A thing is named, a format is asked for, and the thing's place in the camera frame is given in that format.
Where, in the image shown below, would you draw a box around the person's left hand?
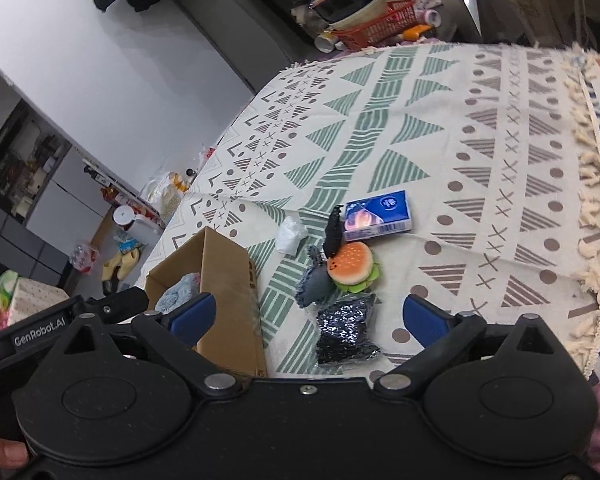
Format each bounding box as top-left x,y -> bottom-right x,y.
0,434 -> 30,472

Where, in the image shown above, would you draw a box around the white crumpled plastic wrap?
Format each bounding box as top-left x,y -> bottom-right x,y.
275,215 -> 309,256

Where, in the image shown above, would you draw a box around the light blue fluffy cloth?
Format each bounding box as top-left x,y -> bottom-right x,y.
155,273 -> 202,313

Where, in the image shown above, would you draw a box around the soft burger toy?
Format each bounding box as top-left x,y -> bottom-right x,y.
326,241 -> 382,293

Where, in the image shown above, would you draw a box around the yellow slippers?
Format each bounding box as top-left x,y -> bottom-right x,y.
101,250 -> 142,283

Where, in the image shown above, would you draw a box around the dark shelf cabinet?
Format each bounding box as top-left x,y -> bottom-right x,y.
0,97 -> 73,221

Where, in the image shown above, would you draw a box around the cream geometric patterned blanket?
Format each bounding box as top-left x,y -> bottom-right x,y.
140,41 -> 600,382

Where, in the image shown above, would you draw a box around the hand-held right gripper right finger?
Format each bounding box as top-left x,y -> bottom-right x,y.
372,293 -> 569,397

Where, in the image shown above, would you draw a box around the white plastic jug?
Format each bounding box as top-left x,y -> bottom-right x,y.
112,205 -> 162,246

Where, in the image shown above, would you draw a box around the brown cardboard box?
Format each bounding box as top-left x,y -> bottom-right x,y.
144,226 -> 268,378

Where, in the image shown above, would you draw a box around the red plastic basket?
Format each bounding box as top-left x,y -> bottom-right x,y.
332,0 -> 417,52

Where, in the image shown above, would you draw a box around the wrapped pack of bottles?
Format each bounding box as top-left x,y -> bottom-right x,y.
69,241 -> 102,276

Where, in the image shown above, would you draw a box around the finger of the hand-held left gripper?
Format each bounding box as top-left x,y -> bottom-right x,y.
86,287 -> 150,324

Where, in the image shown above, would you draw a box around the green snack packet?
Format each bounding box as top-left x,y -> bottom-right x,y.
0,270 -> 21,326

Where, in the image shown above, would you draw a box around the clear bag of bread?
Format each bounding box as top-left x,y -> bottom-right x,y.
139,170 -> 193,223

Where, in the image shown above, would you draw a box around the dark sparkly scrubber pack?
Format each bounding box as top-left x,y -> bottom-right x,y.
314,294 -> 381,367

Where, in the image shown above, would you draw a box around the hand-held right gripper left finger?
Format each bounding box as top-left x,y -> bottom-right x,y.
55,292 -> 242,397

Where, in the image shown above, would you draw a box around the blue tissue pack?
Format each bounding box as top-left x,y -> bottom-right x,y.
342,190 -> 412,243

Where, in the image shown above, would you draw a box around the cream bowl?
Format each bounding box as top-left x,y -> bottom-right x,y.
330,0 -> 397,32

